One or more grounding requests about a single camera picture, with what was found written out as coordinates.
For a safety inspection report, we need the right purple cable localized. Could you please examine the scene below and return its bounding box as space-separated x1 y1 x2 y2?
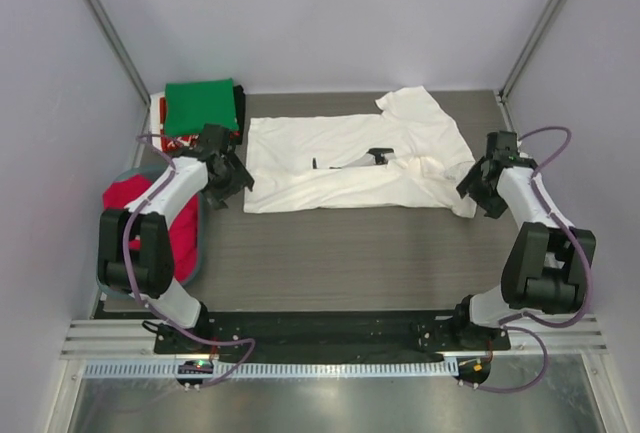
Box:
459 125 597 393

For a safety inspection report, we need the folded red printed t-shirt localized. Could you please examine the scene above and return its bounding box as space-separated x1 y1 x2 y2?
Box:
163 103 199 153

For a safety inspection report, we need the aluminium frame rail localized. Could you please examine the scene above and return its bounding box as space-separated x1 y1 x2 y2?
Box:
60 316 607 360

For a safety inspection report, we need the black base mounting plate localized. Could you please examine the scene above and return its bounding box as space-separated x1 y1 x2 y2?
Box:
152 307 511 365

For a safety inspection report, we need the pink t-shirt in basket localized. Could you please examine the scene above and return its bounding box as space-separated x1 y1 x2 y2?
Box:
102 172 200 286

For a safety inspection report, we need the left aluminium corner post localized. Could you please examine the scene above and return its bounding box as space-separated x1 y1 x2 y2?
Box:
84 0 150 105

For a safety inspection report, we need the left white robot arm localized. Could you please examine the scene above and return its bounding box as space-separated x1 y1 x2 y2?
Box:
97 124 254 352

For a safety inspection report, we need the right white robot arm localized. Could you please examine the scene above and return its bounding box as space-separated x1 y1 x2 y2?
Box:
449 131 596 349

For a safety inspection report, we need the folded white t-shirt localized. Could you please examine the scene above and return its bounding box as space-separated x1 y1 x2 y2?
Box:
149 92 167 152

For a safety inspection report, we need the purple cable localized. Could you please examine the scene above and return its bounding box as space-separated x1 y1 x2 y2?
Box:
121 132 259 390
459 125 597 393

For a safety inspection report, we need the aluminium corner post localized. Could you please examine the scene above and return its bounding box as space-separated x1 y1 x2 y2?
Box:
84 0 150 105
496 0 567 104

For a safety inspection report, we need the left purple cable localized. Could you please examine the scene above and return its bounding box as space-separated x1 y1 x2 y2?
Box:
121 132 259 390

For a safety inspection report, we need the grey laundry basket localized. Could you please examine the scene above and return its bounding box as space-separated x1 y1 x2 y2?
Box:
112 165 205 287

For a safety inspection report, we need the white printed t-shirt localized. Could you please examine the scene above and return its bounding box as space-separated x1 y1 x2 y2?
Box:
244 87 476 218

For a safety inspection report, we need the right aluminium corner post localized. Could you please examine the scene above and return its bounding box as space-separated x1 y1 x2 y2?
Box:
496 0 567 104

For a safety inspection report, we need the slotted grey cable duct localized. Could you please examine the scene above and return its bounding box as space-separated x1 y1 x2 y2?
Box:
83 358 459 381

